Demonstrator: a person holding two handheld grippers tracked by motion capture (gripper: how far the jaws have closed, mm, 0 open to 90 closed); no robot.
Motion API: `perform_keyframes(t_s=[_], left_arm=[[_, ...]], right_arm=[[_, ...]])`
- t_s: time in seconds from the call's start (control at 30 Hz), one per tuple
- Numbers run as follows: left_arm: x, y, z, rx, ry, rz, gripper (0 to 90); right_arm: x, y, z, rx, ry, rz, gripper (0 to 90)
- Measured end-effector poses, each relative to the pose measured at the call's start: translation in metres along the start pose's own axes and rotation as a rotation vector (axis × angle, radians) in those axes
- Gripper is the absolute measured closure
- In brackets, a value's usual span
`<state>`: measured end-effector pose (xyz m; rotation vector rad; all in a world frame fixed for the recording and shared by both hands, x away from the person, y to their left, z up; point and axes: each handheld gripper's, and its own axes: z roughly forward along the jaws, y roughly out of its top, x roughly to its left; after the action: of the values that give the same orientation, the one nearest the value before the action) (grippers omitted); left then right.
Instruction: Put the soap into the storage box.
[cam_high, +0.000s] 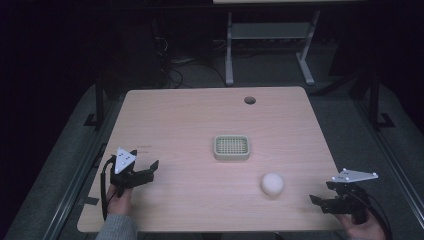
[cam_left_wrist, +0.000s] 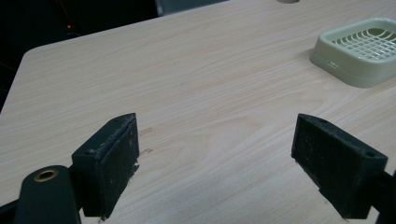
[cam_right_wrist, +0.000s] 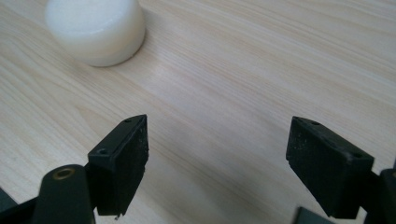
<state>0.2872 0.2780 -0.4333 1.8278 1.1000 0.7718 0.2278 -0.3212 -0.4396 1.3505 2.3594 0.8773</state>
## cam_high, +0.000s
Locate person's left hand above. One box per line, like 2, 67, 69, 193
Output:
105, 183, 134, 217

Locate green soap dish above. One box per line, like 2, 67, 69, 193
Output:
213, 134, 251, 161

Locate white metal table frame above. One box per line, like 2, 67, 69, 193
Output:
224, 9, 322, 87

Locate grey tape strip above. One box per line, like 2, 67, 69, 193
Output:
79, 196, 101, 207

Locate white round soap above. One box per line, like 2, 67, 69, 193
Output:
260, 172, 285, 197

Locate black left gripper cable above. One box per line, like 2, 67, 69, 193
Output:
99, 154, 118, 222

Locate black metal stand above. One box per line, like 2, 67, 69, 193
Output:
364, 68, 397, 132
83, 71, 109, 132

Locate black floor cables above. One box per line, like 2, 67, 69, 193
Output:
151, 18, 228, 90

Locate person's right hand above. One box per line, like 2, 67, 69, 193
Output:
335, 208, 388, 240

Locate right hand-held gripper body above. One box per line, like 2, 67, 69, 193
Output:
321, 168, 379, 225

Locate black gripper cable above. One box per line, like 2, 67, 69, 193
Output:
349, 190, 394, 240
99, 154, 118, 222

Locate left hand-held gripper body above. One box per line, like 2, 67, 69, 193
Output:
109, 147, 155, 198

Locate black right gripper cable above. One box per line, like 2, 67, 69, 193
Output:
349, 190, 394, 240

